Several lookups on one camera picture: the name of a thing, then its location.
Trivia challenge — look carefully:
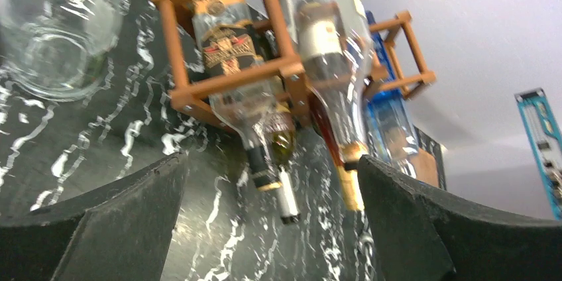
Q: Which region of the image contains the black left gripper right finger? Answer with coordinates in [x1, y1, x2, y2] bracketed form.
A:
[357, 155, 561, 280]

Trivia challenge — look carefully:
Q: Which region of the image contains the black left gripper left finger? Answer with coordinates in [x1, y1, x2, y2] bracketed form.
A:
[1, 152, 188, 280]

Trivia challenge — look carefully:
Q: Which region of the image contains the clear bottle silver cap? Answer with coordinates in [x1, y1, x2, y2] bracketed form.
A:
[1, 0, 122, 101]

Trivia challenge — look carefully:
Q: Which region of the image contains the clear bottle white gold label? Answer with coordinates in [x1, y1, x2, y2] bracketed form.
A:
[282, 0, 373, 170]

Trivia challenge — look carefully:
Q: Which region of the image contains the dark wine bottle gold cap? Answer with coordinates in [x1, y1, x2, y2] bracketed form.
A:
[308, 94, 368, 211]

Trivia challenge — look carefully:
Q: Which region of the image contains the blue transparent bottle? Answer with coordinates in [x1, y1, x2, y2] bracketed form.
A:
[362, 10, 420, 179]

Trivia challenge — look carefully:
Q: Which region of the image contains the dark bottle grey cap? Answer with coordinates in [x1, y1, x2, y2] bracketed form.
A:
[264, 103, 300, 225]

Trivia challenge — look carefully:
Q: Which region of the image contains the brown wooden wine rack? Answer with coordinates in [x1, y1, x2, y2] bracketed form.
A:
[149, 0, 436, 129]

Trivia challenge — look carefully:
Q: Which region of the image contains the clear bottle eagle label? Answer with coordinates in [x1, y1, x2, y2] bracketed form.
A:
[188, 0, 282, 191]

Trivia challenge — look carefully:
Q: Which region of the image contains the wooden board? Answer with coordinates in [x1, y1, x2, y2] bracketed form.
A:
[404, 149, 439, 188]

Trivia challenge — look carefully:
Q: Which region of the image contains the teal metal box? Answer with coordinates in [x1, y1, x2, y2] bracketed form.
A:
[514, 88, 561, 220]

